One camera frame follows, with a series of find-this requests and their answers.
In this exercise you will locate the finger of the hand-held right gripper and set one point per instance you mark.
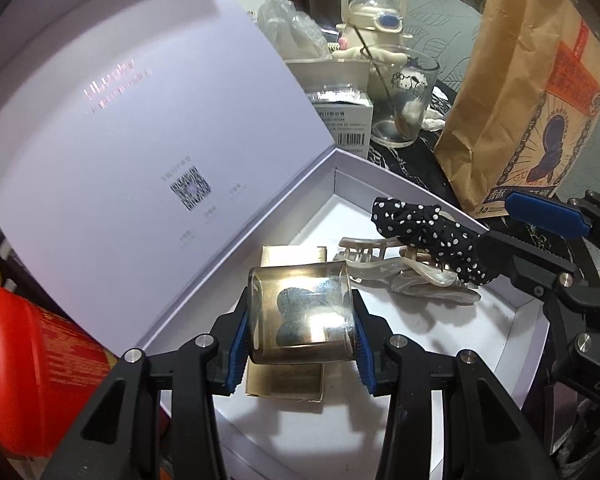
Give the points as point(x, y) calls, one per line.
point(535, 265)
point(545, 212)

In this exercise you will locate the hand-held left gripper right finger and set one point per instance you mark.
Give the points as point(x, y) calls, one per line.
point(362, 355)

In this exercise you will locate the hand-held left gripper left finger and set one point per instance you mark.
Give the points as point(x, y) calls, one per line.
point(235, 355)

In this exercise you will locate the gold box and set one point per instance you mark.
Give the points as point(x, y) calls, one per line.
point(285, 380)

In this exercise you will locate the smoky translucent case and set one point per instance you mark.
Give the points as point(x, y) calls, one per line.
point(300, 310)

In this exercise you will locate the beige pearly claw hair clip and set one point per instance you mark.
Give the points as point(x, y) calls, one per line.
point(415, 282)

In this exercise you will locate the black polka dot scrunchie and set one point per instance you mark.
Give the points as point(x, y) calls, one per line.
point(430, 235)

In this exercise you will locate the lavender gift box with lid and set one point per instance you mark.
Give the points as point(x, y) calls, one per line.
point(130, 160)

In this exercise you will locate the printed brown paper bag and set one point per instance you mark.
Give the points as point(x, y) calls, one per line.
point(520, 85)

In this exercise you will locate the clear drinking glass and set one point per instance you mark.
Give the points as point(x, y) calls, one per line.
point(405, 105)

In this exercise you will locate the red plastic canister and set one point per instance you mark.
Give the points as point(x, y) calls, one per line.
point(35, 370)

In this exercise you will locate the pale patterned cloth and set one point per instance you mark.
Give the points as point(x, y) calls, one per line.
point(445, 35)

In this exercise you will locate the metal spoon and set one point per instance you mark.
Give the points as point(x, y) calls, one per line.
point(380, 75)

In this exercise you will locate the white box with barcode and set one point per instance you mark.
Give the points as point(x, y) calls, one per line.
point(342, 120)

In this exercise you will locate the clear plastic bag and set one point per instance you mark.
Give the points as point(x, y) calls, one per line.
point(290, 27)

